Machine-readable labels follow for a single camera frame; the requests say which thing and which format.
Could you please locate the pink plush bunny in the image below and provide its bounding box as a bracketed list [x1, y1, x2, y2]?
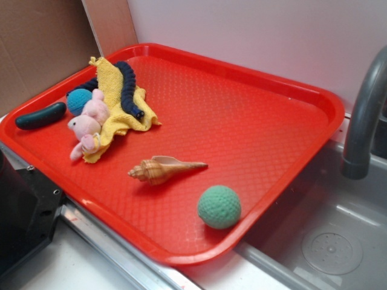
[68, 89, 110, 161]

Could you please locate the dark green toy cucumber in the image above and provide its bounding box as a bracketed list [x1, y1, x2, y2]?
[15, 102, 67, 130]

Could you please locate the dark blue ribbed tube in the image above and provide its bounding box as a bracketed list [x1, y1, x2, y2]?
[66, 61, 145, 120]

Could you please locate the grey toy sink basin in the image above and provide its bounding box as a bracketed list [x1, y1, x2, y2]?
[236, 141, 386, 289]

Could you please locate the yellow knitted cloth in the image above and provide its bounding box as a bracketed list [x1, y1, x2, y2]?
[83, 57, 161, 164]

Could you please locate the green knitted ball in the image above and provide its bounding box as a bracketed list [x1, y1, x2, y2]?
[197, 185, 241, 230]

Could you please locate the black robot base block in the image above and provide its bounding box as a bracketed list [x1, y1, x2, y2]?
[1, 153, 64, 279]

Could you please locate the tan spiral seashell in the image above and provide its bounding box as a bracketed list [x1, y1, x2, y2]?
[128, 156, 208, 185]

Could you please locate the grey toy faucet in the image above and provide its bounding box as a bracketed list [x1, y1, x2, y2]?
[340, 47, 386, 179]

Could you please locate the blue knitted ball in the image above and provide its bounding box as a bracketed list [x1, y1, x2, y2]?
[67, 89, 92, 116]

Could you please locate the red plastic tray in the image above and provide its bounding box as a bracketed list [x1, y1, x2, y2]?
[1, 43, 344, 266]

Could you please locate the brown cardboard panel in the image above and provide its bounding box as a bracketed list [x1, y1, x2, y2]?
[1, 1, 99, 115]

